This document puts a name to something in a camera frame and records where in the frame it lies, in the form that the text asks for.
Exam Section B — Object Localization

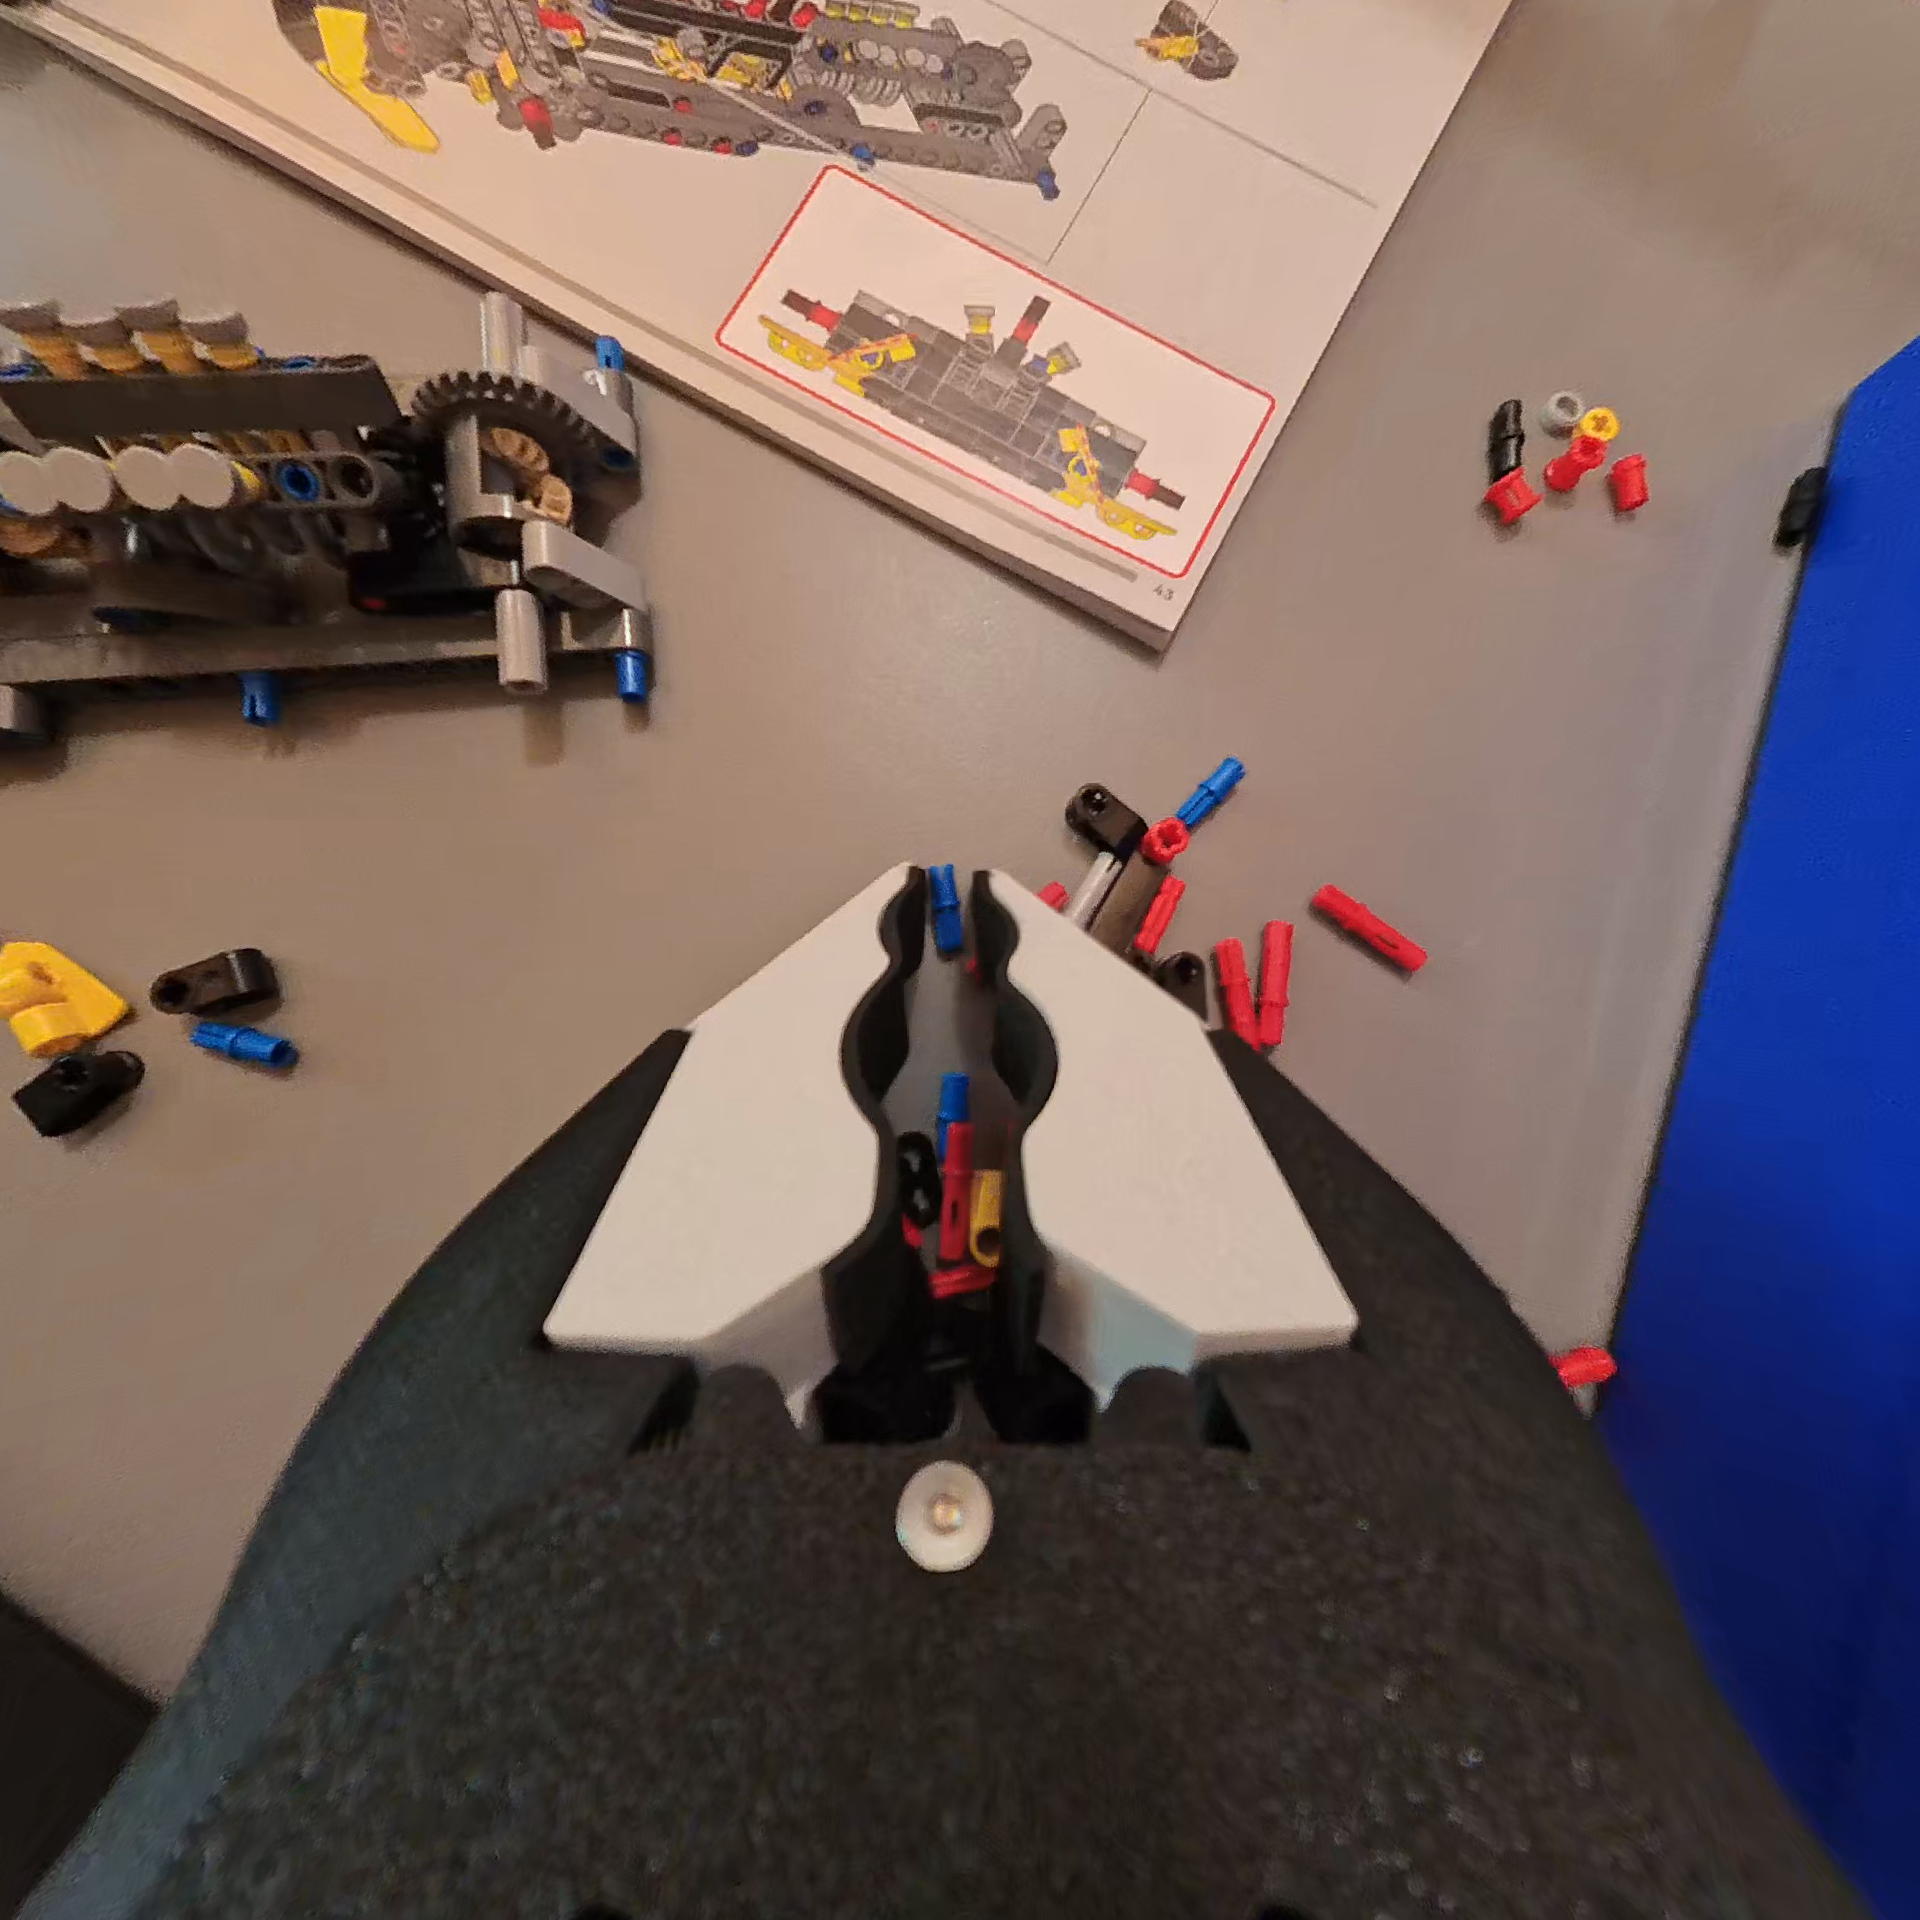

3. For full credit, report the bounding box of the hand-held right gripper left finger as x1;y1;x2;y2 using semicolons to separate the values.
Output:
539;861;933;1432

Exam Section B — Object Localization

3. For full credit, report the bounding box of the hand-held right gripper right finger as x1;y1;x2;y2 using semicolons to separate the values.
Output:
967;869;1363;1424

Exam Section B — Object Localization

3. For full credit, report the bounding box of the pile of mixed lego pins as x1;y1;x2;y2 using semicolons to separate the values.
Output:
886;757;1431;1308

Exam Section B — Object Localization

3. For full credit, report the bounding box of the lego car chassis model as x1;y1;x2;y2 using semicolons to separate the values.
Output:
0;291;656;749

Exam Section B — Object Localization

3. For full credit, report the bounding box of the lego instruction booklet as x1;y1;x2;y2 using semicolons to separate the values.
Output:
0;0;1519;652

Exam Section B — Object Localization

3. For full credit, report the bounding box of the small black lego connector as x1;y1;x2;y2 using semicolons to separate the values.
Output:
12;1051;150;1141
150;952;283;1016

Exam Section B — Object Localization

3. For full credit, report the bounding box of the small yellow lego connector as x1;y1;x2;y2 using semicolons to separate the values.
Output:
0;942;135;1055

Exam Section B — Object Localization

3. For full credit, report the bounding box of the small cluster of lego bushes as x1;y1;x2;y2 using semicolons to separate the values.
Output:
1482;390;1656;530

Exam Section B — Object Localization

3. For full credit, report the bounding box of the blue plastic bin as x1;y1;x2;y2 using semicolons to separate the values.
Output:
1593;338;1920;1911

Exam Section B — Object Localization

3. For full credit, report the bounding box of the black perforated chair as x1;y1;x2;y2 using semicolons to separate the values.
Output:
0;1591;159;1838

